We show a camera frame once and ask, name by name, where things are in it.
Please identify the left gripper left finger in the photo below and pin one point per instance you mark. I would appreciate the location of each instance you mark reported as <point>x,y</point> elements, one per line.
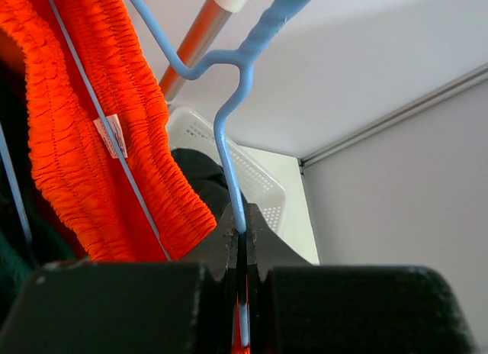
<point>131,307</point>

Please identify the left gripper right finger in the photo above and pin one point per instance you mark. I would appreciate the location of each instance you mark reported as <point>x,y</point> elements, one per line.
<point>298,307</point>

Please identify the black shorts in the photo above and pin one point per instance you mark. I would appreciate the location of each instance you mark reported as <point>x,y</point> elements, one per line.
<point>206,178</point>

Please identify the blue wire hanger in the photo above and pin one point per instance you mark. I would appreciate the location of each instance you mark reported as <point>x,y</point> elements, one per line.
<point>15,190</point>
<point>243,58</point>

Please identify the orange shorts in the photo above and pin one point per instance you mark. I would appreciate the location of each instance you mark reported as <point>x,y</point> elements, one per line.
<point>97,139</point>

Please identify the teal shorts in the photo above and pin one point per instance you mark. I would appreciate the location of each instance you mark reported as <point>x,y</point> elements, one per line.
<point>31,233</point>

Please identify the white plastic basket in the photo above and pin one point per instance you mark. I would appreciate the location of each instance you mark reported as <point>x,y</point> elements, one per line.
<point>189,130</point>

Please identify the metal clothes rack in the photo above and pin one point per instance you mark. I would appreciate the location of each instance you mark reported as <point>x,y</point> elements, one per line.
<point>206,26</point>

